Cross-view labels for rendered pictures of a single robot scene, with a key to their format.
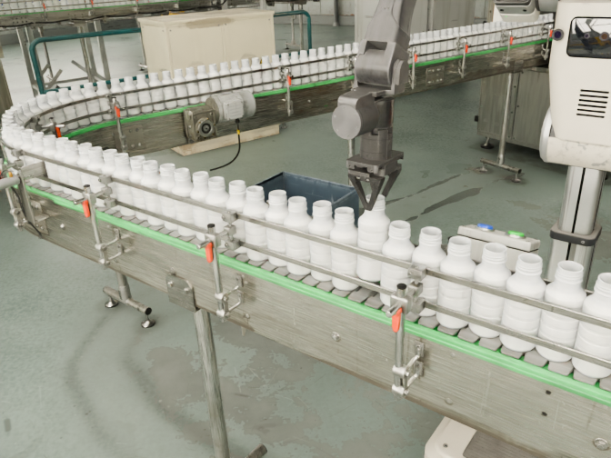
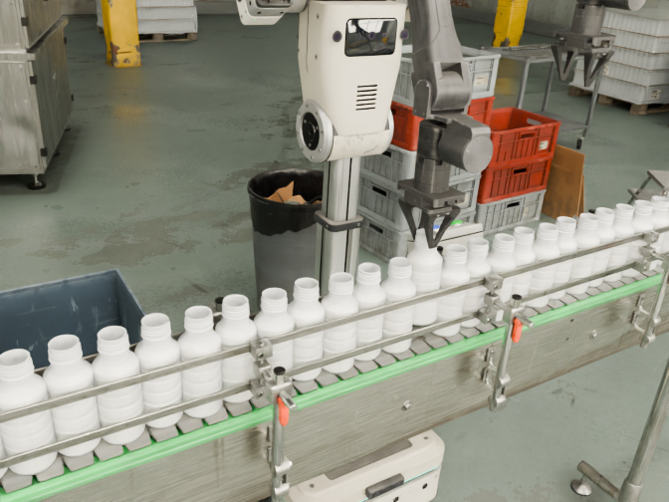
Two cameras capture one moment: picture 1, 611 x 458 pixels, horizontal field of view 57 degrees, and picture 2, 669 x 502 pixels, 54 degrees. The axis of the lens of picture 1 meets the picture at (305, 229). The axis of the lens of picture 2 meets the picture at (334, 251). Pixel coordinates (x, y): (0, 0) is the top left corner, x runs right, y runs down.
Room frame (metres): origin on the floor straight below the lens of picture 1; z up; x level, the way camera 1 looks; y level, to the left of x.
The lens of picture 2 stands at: (0.78, 0.85, 1.65)
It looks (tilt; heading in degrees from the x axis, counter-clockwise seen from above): 26 degrees down; 289
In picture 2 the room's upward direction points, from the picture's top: 4 degrees clockwise
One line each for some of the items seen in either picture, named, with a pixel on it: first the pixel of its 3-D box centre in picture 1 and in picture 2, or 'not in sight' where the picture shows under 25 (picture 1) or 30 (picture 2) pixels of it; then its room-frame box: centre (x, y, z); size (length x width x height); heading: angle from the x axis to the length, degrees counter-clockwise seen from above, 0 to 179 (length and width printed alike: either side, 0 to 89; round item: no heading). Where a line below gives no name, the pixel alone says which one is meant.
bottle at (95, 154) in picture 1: (100, 176); not in sight; (1.48, 0.56, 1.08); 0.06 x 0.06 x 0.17
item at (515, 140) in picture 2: not in sight; (501, 135); (1.14, -3.22, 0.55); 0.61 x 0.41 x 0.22; 55
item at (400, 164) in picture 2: not in sight; (422, 153); (1.50, -2.60, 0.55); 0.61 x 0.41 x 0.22; 59
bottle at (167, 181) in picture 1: (172, 196); (71, 394); (1.31, 0.33, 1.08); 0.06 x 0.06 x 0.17
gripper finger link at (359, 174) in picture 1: (372, 184); (430, 219); (0.95, -0.13, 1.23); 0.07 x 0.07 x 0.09; 52
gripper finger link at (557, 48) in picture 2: not in sight; (571, 59); (0.79, -0.60, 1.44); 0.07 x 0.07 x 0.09; 52
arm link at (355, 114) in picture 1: (367, 96); (457, 124); (0.93, -0.11, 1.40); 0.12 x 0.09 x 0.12; 141
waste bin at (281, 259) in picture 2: not in sight; (297, 251); (1.81, -1.60, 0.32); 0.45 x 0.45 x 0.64
